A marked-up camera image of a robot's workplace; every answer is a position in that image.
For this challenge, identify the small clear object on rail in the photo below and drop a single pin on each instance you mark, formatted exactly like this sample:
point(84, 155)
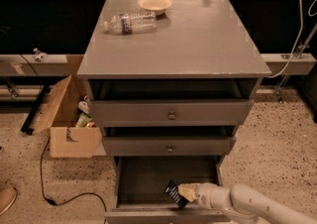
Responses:
point(39, 56)

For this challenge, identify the clear plastic water bottle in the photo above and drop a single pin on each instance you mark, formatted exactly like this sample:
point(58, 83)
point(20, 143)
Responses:
point(131, 23)

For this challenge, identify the grey bottom drawer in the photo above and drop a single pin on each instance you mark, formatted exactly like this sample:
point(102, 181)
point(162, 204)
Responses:
point(140, 196)

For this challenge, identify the brown shoe tip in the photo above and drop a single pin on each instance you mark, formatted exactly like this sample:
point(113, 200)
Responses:
point(7, 198)

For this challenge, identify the grey drawer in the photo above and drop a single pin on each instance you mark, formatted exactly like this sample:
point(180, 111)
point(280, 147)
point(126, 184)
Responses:
point(140, 196)
point(168, 141)
point(170, 113)

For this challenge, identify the black metal frame leg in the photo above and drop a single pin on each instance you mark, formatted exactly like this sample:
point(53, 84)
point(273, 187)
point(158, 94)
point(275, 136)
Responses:
point(26, 128)

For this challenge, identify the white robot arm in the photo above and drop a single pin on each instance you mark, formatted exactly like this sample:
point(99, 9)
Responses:
point(242, 204)

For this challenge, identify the blue rxbar blueberry bar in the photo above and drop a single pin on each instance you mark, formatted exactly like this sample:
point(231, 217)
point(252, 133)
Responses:
point(172, 190)

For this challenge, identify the cream ceramic bowl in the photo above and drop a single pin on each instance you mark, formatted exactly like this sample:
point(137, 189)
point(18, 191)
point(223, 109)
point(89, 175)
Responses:
point(157, 6)

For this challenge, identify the open cardboard box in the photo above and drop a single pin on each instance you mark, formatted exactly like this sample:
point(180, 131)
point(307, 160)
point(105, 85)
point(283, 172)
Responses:
point(61, 113)

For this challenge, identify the grey middle drawer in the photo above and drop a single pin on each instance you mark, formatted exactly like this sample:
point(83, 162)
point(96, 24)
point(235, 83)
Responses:
point(168, 141)

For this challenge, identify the grey top drawer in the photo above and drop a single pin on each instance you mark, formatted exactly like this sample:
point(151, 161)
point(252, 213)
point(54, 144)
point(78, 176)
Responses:
point(170, 113)

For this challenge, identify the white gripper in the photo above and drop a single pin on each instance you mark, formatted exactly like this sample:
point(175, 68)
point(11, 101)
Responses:
point(203, 195)

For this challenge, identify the grey drawer cabinet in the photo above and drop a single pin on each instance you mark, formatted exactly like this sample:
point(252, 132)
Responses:
point(200, 50)

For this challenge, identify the items inside cardboard box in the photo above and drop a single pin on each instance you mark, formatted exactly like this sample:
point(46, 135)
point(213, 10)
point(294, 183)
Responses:
point(85, 118)

